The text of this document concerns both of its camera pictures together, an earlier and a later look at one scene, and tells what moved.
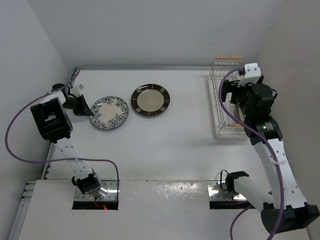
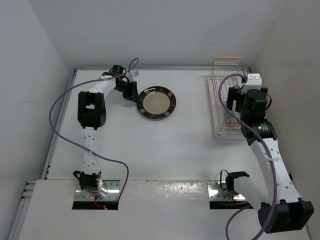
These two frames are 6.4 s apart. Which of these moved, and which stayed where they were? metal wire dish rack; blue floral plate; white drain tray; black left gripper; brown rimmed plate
Moved: blue floral plate; brown rimmed plate; black left gripper
Stayed: white drain tray; metal wire dish rack
